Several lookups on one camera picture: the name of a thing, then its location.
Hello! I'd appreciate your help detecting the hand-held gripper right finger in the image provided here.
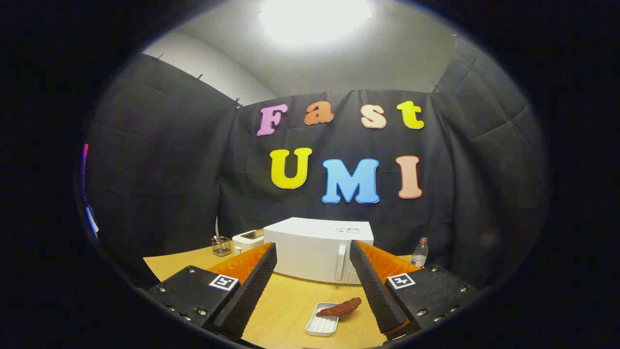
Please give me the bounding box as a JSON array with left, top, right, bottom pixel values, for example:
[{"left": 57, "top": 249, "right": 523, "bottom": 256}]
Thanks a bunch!
[{"left": 350, "top": 240, "right": 480, "bottom": 340}]

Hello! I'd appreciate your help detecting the white bread toaster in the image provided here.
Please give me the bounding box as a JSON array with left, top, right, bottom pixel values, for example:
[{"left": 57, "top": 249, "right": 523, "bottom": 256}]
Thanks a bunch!
[{"left": 232, "top": 229, "right": 264, "bottom": 255}]

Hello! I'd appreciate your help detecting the clear water bottle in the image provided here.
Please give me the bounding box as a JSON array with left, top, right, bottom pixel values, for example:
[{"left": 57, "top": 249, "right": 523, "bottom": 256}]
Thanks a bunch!
[{"left": 412, "top": 237, "right": 429, "bottom": 268}]

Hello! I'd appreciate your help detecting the white ribbed tray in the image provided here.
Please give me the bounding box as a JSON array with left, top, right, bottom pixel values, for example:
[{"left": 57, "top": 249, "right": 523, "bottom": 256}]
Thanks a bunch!
[{"left": 306, "top": 302, "right": 340, "bottom": 337}]

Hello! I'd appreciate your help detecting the white and blue object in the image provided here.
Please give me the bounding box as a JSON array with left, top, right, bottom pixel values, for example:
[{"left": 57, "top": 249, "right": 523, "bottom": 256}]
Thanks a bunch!
[{"left": 85, "top": 204, "right": 100, "bottom": 238}]

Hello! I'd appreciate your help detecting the glowing screen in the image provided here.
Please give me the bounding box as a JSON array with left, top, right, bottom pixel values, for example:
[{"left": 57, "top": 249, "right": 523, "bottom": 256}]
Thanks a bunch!
[{"left": 81, "top": 143, "right": 90, "bottom": 204}]

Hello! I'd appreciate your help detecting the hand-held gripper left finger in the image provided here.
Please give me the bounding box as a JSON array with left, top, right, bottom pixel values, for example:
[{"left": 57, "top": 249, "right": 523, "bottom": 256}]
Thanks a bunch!
[{"left": 145, "top": 242, "right": 278, "bottom": 340}]

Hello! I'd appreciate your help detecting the brown fried meat piece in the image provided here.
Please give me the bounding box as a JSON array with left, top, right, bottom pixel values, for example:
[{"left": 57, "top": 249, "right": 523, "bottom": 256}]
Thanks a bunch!
[{"left": 316, "top": 297, "right": 362, "bottom": 318}]

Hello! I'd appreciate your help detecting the white toaster oven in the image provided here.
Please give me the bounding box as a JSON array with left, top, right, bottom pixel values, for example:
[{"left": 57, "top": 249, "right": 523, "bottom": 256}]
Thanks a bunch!
[{"left": 263, "top": 217, "right": 374, "bottom": 285}]

